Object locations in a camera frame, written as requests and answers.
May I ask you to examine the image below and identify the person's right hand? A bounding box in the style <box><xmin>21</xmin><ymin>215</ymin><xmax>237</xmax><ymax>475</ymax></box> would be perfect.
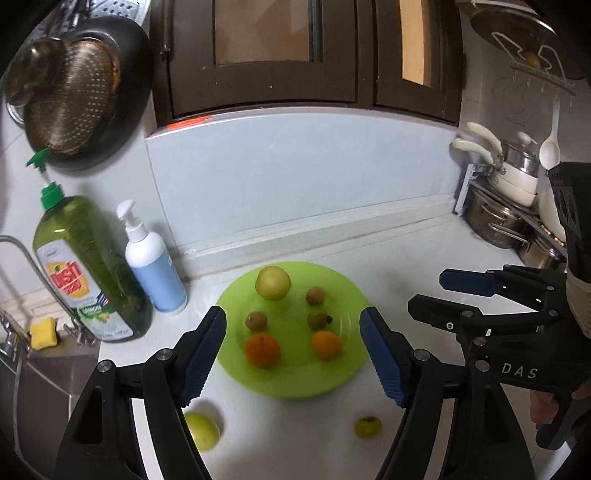
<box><xmin>530</xmin><ymin>391</ymin><xmax>561</xmax><ymax>424</ymax></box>

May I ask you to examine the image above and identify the stainless steel sink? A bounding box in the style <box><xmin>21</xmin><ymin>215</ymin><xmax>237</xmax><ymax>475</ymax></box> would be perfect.
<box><xmin>0</xmin><ymin>353</ymin><xmax>100</xmax><ymax>464</ymax></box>

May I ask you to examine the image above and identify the small stainless steel pot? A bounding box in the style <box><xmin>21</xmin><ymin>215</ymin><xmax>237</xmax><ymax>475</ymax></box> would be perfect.
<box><xmin>517</xmin><ymin>231</ymin><xmax>568</xmax><ymax>271</ymax></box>

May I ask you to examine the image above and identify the white ceramic teapot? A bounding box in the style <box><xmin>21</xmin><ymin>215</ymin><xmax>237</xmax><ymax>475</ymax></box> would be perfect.
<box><xmin>538</xmin><ymin>185</ymin><xmax>568</xmax><ymax>241</ymax></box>

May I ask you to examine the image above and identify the brass perforated colander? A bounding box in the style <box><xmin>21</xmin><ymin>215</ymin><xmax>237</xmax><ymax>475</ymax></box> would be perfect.
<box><xmin>23</xmin><ymin>37</ymin><xmax>122</xmax><ymax>154</ymax></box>

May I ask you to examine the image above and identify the yellow sponge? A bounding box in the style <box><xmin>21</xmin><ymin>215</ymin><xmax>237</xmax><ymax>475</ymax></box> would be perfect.
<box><xmin>30</xmin><ymin>317</ymin><xmax>60</xmax><ymax>350</ymax></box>

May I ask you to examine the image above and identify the green apple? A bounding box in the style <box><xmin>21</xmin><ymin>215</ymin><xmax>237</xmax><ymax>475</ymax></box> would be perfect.
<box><xmin>184</xmin><ymin>412</ymin><xmax>222</xmax><ymax>452</ymax></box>

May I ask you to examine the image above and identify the white pan with cream handle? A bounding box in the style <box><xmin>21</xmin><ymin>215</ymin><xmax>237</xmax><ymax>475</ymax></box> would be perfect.
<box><xmin>451</xmin><ymin>137</ymin><xmax>541</xmax><ymax>208</ymax></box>
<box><xmin>465</xmin><ymin>121</ymin><xmax>541</xmax><ymax>192</ymax></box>

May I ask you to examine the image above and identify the small brass pot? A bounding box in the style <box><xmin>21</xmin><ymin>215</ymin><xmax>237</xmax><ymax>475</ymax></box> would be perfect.
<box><xmin>4</xmin><ymin>37</ymin><xmax>65</xmax><ymax>109</ymax></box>

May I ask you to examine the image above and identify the black frying pan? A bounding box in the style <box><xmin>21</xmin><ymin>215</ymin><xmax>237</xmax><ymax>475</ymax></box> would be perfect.
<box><xmin>21</xmin><ymin>14</ymin><xmax>154</xmax><ymax>172</ymax></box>

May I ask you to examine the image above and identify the white pump bottle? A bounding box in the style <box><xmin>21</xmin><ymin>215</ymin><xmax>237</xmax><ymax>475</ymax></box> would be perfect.
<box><xmin>116</xmin><ymin>199</ymin><xmax>188</xmax><ymax>315</ymax></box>

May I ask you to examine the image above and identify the green dish soap bottle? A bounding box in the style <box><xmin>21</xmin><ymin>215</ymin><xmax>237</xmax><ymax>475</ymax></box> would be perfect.
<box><xmin>26</xmin><ymin>148</ymin><xmax>154</xmax><ymax>343</ymax></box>

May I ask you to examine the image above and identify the dark wooden window frame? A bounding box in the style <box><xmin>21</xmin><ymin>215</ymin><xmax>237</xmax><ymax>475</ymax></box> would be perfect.
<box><xmin>150</xmin><ymin>0</ymin><xmax>465</xmax><ymax>131</ymax></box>

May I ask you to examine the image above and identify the white pot rack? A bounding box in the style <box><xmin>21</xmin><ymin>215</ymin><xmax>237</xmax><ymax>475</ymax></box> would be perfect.
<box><xmin>453</xmin><ymin>162</ymin><xmax>568</xmax><ymax>259</ymax></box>

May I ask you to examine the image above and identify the white wire wall rack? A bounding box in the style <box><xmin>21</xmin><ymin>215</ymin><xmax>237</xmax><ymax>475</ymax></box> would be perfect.
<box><xmin>489</xmin><ymin>30</ymin><xmax>578</xmax><ymax>96</ymax></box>

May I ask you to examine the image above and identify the green plastic plate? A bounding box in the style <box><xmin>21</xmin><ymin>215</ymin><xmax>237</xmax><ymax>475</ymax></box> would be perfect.
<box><xmin>215</xmin><ymin>261</ymin><xmax>370</xmax><ymax>398</ymax></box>

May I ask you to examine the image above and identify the large stainless steel pot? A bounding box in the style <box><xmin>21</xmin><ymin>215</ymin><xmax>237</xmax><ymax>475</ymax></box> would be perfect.
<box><xmin>464</xmin><ymin>187</ymin><xmax>536</xmax><ymax>250</ymax></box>

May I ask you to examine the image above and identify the large orange mandarin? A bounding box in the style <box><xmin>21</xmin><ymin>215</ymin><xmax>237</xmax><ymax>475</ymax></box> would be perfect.
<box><xmin>245</xmin><ymin>332</ymin><xmax>281</xmax><ymax>368</ymax></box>

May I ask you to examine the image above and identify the thin chrome gooseneck faucet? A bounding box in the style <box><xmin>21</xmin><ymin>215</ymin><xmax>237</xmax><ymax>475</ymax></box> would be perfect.
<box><xmin>0</xmin><ymin>235</ymin><xmax>100</xmax><ymax>347</ymax></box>

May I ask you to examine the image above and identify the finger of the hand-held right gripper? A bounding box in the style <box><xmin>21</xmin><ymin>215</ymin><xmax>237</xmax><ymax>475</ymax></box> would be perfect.
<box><xmin>407</xmin><ymin>294</ymin><xmax>555</xmax><ymax>350</ymax></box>
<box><xmin>438</xmin><ymin>264</ymin><xmax>568</xmax><ymax>311</ymax></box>

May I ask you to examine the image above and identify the round metal steamer plate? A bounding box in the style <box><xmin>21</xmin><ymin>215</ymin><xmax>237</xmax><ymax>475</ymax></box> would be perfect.
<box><xmin>7</xmin><ymin>0</ymin><xmax>153</xmax><ymax>125</ymax></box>

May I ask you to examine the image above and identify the stainless lidded pot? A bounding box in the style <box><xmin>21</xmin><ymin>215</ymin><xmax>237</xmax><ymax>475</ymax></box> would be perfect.
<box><xmin>501</xmin><ymin>131</ymin><xmax>541</xmax><ymax>178</ymax></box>

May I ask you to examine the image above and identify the white plastic ladle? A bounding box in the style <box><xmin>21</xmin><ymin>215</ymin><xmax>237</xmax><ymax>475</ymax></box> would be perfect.
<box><xmin>539</xmin><ymin>97</ymin><xmax>562</xmax><ymax>171</ymax></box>

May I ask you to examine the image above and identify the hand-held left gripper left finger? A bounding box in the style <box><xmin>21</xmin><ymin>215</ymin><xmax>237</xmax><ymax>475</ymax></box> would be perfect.
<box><xmin>53</xmin><ymin>305</ymin><xmax>228</xmax><ymax>480</ymax></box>

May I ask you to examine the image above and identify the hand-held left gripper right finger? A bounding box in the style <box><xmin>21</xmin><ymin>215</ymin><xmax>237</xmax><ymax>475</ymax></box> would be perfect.
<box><xmin>359</xmin><ymin>305</ymin><xmax>536</xmax><ymax>480</ymax></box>

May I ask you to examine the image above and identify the yellow-green apple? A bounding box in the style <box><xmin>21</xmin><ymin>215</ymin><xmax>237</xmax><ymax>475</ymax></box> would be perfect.
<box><xmin>255</xmin><ymin>266</ymin><xmax>292</xmax><ymax>301</ymax></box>

